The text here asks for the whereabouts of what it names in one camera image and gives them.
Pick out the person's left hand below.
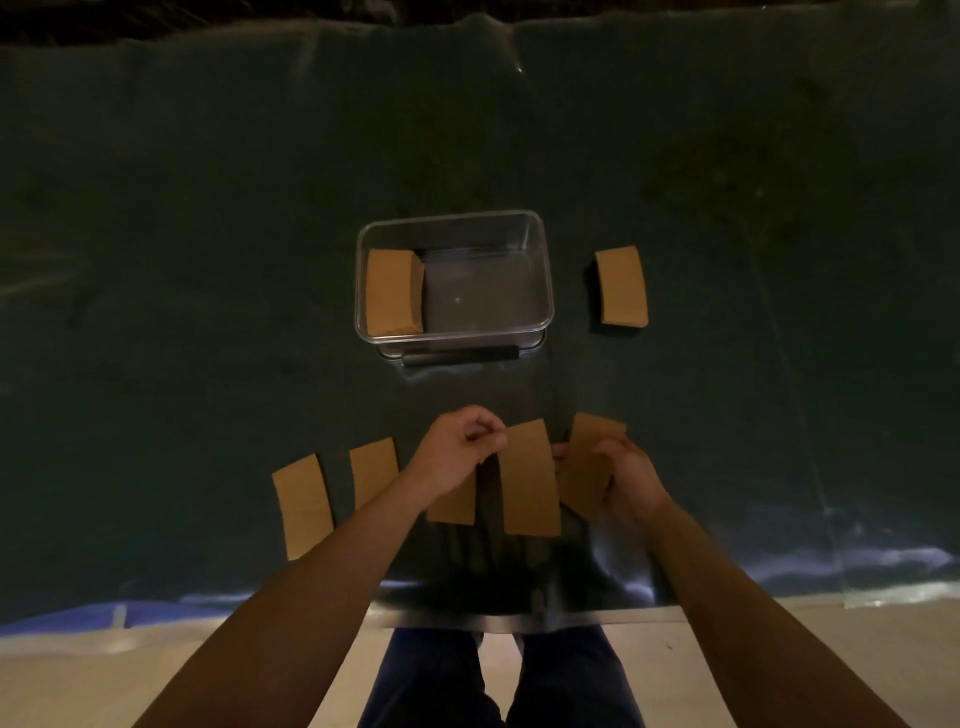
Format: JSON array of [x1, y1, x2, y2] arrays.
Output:
[[405, 405, 510, 506]]

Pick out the person's right hand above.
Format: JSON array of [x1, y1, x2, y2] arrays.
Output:
[[552, 435, 672, 532]]

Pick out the brown cardboard cup sleeve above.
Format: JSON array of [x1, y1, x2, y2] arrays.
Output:
[[497, 418, 563, 539], [271, 453, 336, 562], [426, 468, 479, 527], [348, 438, 402, 513], [594, 245, 650, 330], [364, 248, 427, 339], [558, 412, 628, 523]]

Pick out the person's left forearm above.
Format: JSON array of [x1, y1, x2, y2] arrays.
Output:
[[135, 465, 447, 728]]

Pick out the person's right forearm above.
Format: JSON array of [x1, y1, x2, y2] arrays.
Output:
[[641, 495, 910, 728]]

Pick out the clear plastic container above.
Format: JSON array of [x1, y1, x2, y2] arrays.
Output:
[[354, 209, 556, 369]]

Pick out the dark blue trousers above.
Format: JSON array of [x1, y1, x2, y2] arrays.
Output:
[[357, 625, 647, 728]]

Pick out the dark green table cover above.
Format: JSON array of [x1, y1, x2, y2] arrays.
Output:
[[0, 13, 960, 633]]

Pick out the blue cloth strip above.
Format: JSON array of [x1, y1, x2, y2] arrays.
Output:
[[0, 597, 230, 639]]

